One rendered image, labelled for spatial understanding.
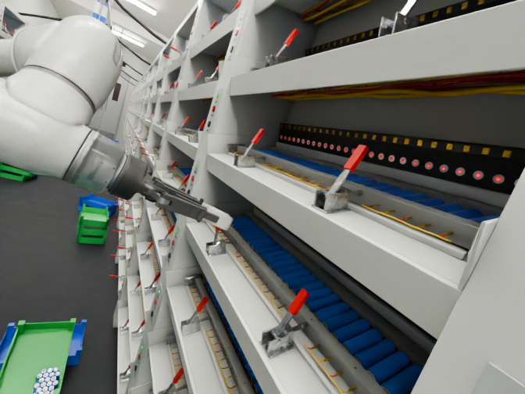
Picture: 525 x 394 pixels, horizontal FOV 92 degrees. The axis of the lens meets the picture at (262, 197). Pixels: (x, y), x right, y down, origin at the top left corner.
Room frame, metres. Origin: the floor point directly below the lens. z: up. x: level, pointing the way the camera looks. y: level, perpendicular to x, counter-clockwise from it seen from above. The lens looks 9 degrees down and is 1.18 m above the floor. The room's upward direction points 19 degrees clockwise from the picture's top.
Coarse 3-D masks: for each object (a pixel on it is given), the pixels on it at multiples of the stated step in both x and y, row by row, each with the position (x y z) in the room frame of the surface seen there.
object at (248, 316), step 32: (192, 224) 0.67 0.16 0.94; (224, 256) 0.53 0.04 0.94; (320, 256) 0.49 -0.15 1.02; (224, 288) 0.42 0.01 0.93; (352, 288) 0.42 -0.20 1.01; (256, 320) 0.36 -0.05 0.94; (256, 352) 0.31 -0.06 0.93; (288, 352) 0.31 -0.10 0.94; (320, 352) 0.31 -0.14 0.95; (288, 384) 0.27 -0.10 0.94; (320, 384) 0.27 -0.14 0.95
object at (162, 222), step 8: (152, 208) 1.26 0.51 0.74; (160, 208) 1.13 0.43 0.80; (152, 216) 1.11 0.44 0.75; (160, 216) 1.13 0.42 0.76; (168, 216) 1.13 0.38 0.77; (152, 224) 1.07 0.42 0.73; (160, 224) 1.08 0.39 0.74; (168, 224) 1.09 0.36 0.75; (152, 232) 1.00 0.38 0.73; (160, 232) 1.01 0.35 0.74; (168, 232) 0.91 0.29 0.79; (152, 240) 1.02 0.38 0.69; (160, 240) 0.91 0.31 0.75; (168, 240) 0.90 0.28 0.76; (160, 248) 0.89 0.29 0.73; (168, 248) 0.89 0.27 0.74; (160, 256) 0.83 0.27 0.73; (160, 264) 0.79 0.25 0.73; (160, 272) 0.80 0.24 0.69
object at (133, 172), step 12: (132, 156) 0.42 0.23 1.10; (132, 168) 0.41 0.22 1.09; (144, 168) 0.42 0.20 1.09; (120, 180) 0.39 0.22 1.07; (132, 180) 0.40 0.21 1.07; (144, 180) 0.43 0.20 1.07; (120, 192) 0.40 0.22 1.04; (132, 192) 0.41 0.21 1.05; (144, 192) 0.41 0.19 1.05; (168, 192) 0.45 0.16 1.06
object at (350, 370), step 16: (240, 240) 0.56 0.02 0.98; (240, 256) 0.51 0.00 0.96; (256, 256) 0.50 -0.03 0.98; (256, 272) 0.47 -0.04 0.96; (272, 272) 0.45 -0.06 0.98; (272, 288) 0.42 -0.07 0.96; (288, 288) 0.41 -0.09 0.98; (288, 304) 0.38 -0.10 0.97; (304, 304) 0.37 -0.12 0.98; (304, 320) 0.34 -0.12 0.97; (320, 336) 0.31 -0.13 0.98; (336, 352) 0.29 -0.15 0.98; (336, 368) 0.29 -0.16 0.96; (352, 368) 0.27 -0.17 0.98; (336, 384) 0.26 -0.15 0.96; (352, 384) 0.27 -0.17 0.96; (368, 384) 0.26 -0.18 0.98
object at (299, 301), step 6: (300, 294) 0.32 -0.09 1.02; (306, 294) 0.32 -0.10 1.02; (294, 300) 0.32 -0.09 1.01; (300, 300) 0.32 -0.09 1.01; (294, 306) 0.32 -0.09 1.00; (300, 306) 0.32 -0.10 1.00; (288, 312) 0.32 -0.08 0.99; (294, 312) 0.31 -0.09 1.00; (288, 318) 0.31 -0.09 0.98; (282, 324) 0.31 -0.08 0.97; (276, 330) 0.31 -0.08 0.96; (282, 330) 0.31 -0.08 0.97
